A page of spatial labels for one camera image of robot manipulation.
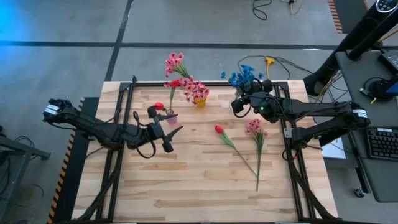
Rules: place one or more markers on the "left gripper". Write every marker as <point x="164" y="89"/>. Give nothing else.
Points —
<point x="155" y="132"/>

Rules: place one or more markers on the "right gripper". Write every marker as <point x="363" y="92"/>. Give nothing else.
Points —
<point x="257" y="99"/>

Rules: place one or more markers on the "red tulip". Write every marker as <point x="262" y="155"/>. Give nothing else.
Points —
<point x="175" y="83"/>
<point x="219" y="129"/>
<point x="158" y="105"/>

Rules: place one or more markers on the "blue flower bunch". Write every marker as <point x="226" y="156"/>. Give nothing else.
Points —
<point x="235" y="81"/>
<point x="247" y="70"/>

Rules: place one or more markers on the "pink flower bunch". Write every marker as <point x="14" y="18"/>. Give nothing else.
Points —
<point x="196" y="88"/>
<point x="174" y="62"/>
<point x="255" y="127"/>

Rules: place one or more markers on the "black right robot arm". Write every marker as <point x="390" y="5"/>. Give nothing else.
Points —
<point x="317" y="107"/>

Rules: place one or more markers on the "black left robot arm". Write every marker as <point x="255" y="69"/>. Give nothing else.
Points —
<point x="93" y="130"/>

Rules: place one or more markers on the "pink glass vase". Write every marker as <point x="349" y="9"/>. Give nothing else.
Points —
<point x="171" y="119"/>

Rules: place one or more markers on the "clear glass vase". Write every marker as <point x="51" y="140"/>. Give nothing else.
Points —
<point x="238" y="93"/>

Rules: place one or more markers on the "yellow glass vase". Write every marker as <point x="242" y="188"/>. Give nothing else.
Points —
<point x="200" y="102"/>

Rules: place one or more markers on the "yellow power plug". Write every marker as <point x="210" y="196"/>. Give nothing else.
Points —
<point x="269" y="60"/>

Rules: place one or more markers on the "black tower fan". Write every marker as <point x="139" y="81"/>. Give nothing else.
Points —
<point x="335" y="62"/>

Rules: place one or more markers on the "black mat with hazard stripe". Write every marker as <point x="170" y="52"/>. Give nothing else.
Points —
<point x="77" y="161"/>

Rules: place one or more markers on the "white paper sheet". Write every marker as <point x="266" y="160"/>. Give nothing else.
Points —
<point x="334" y="149"/>

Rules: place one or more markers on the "grey desk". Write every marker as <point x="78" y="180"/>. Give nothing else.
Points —
<point x="354" y="87"/>

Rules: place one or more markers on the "hazard striped floor tape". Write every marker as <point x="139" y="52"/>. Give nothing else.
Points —
<point x="335" y="15"/>

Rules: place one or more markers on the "black keyboard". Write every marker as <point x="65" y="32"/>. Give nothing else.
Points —
<point x="384" y="144"/>

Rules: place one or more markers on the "black laptop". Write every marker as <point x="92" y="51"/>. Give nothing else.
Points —
<point x="390" y="59"/>

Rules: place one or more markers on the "grey side table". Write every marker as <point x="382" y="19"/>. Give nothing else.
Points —
<point x="18" y="149"/>

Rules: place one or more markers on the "desk caster wheel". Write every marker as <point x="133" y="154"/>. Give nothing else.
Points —
<point x="360" y="193"/>

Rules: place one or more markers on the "black table frame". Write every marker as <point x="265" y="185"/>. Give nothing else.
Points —
<point x="149" y="84"/>

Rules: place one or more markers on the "silver frame bracket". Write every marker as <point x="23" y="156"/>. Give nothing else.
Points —
<point x="288" y="133"/>

